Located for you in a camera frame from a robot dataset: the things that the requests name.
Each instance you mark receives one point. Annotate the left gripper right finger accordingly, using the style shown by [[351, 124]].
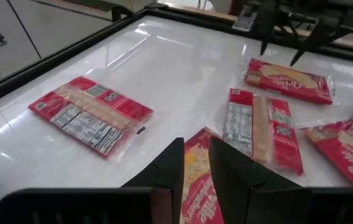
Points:
[[235, 177]]

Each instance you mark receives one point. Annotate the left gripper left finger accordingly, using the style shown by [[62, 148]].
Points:
[[167, 168]]

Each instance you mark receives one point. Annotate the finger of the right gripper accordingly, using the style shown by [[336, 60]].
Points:
[[266, 28], [318, 34]]

